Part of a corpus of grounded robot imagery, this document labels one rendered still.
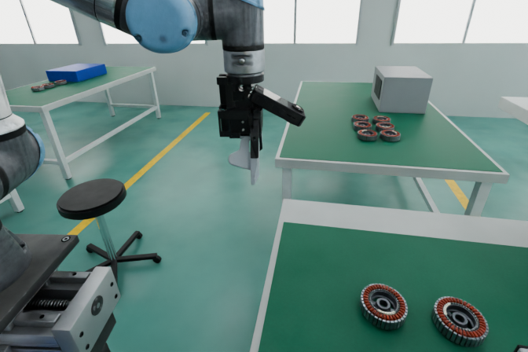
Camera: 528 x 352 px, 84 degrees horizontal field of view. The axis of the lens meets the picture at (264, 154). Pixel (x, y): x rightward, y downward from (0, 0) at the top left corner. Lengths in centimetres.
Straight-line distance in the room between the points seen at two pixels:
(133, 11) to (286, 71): 428
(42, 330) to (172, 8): 57
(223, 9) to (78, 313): 57
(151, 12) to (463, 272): 103
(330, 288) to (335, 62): 392
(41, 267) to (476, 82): 496
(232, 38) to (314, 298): 69
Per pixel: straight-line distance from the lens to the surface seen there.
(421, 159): 170
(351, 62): 459
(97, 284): 70
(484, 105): 522
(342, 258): 101
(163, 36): 39
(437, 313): 92
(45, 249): 76
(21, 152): 74
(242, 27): 52
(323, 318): 87
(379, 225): 117
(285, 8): 454
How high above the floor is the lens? 146
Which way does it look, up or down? 26 degrees down
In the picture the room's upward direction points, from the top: 1 degrees counter-clockwise
